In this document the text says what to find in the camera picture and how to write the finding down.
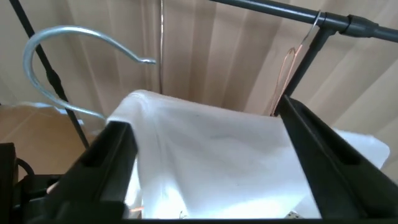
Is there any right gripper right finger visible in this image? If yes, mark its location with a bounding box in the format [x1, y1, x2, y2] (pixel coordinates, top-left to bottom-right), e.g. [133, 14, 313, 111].
[275, 95, 398, 218]

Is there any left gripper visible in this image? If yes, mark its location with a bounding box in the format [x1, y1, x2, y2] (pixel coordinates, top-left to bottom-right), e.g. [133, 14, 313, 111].
[0, 142, 62, 224]

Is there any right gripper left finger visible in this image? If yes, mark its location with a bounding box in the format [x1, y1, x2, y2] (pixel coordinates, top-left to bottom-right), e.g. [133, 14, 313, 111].
[45, 120, 139, 220]

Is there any white printed T-shirt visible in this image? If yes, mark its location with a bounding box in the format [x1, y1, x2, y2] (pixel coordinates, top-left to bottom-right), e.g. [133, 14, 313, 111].
[107, 89, 391, 219]

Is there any pink clothes hanger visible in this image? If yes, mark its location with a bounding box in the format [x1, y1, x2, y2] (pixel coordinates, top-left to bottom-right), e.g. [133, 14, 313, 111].
[269, 11, 323, 116]
[22, 25, 156, 213]

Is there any black clothes rack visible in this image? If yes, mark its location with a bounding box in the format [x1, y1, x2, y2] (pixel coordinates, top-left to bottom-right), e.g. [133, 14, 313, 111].
[9, 0, 398, 150]

